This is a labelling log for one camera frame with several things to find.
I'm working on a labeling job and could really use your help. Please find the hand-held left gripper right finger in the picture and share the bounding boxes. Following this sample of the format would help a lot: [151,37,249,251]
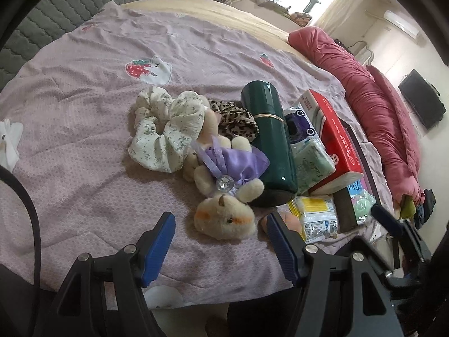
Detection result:
[265,214,404,337]

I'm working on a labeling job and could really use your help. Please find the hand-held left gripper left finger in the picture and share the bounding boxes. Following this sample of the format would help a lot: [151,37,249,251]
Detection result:
[45,211,176,337]

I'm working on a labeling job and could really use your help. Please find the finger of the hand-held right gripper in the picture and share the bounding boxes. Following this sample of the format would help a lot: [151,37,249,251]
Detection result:
[371,204,433,264]

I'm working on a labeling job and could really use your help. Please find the yellow wet wipes pack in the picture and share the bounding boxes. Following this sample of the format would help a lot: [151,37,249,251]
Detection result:
[288,197,339,243]

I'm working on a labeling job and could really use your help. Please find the teddy bear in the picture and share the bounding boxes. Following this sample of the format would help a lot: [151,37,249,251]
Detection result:
[182,107,265,240]

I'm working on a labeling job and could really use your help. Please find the white floral scrunchie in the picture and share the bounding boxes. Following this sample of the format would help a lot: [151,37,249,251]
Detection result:
[128,87,211,173]

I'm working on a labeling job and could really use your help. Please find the heap of clothes beside bed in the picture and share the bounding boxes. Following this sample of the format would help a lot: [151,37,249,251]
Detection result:
[400,190,437,229]

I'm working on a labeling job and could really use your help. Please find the green tissue pack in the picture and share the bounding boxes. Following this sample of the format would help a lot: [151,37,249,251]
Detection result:
[293,140,336,194]

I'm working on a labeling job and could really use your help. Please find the dark green thermos bottle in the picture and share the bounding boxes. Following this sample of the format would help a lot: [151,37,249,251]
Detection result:
[240,80,299,208]

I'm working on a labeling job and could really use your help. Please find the red tissue box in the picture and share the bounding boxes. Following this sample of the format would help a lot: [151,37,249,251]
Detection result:
[298,89,364,196]

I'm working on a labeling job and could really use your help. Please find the pink quilt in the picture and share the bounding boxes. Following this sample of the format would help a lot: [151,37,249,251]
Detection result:
[288,26,423,211]

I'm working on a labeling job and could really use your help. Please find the purple and white tissue pack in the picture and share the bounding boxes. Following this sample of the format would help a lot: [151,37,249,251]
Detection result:
[283,107,321,146]

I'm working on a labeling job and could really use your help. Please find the black television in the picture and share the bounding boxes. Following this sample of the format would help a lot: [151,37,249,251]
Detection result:
[398,69,448,130]

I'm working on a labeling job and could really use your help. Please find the leopard print scrunchie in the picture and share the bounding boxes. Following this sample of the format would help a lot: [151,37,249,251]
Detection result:
[207,100,259,139]

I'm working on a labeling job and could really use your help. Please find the purple strawberry print blanket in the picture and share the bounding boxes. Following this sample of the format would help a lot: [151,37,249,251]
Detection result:
[0,0,393,306]

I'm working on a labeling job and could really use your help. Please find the white air conditioner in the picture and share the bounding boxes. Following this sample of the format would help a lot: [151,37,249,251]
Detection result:
[384,10,420,39]

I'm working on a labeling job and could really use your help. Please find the cream curtain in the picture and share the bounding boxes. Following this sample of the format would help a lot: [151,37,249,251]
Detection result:
[316,0,372,32]

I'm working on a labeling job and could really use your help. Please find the beige bed sheet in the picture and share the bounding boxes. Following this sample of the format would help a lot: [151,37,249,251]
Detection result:
[119,0,292,53]

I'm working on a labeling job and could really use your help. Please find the clothes on window sill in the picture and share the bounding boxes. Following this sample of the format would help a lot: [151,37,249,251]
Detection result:
[246,0,313,25]

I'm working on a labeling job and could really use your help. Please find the grey quilted headboard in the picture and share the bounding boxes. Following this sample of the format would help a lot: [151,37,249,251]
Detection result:
[0,0,176,92]

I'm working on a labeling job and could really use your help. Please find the black cable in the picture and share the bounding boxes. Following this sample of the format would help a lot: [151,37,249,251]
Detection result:
[0,166,40,337]

